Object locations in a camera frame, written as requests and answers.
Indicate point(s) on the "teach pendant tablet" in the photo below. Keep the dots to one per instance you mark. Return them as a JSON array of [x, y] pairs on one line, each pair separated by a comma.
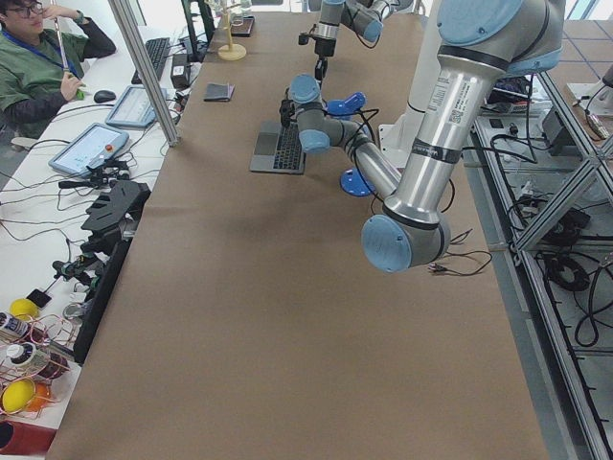
[[132, 110], [89, 150]]

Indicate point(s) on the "wooden mug tree stand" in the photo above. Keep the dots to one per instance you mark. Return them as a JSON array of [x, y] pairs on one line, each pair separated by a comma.
[[223, 44]]

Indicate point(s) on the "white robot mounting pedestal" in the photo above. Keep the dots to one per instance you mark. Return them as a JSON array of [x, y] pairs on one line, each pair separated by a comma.
[[396, 140]]

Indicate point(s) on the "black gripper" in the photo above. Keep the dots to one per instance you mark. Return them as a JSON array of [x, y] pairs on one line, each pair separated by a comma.
[[325, 48], [285, 118]]

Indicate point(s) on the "black computer mouse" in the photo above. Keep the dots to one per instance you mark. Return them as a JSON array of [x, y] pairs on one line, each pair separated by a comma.
[[104, 96]]

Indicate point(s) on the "aluminium frame post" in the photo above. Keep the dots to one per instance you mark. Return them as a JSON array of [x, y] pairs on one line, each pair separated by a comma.
[[127, 24]]

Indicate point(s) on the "black power adapter box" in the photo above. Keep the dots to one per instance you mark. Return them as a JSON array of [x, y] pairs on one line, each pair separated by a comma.
[[180, 74]]

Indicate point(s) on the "copper wire basket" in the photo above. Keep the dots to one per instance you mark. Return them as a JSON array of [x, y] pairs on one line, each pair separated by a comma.
[[39, 350]]

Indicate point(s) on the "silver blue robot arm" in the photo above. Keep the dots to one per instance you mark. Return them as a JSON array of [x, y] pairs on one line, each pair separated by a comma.
[[364, 18], [481, 42]]

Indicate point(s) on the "grey laptop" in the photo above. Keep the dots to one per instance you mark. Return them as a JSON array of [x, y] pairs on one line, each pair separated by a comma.
[[278, 150]]

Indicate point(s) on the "upper teach pendant tablet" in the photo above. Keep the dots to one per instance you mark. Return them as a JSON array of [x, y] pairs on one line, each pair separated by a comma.
[[132, 110]]

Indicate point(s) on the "yellow ball in basket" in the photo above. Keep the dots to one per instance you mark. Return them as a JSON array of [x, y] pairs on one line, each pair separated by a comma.
[[18, 396]]

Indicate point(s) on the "black tool holder rack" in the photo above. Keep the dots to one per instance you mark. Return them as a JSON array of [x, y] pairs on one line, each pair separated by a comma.
[[107, 212]]

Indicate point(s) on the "lower teach pendant tablet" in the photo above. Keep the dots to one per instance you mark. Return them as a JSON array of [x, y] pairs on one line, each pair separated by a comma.
[[89, 150]]

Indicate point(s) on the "grey felt pouch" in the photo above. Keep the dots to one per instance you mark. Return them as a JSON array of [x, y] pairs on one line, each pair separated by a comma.
[[218, 92]]

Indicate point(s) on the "dark wooden tray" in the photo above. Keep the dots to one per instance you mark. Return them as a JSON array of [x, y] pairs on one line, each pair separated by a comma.
[[243, 27]]

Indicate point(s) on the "black keyboard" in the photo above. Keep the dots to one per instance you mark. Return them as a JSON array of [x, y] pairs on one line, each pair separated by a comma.
[[158, 52]]

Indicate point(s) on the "person in green shirt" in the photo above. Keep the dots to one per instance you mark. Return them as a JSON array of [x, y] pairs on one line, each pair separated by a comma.
[[42, 49]]

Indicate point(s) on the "aluminium frame rail structure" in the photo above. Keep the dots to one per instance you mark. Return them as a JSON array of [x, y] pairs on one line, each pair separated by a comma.
[[545, 197]]

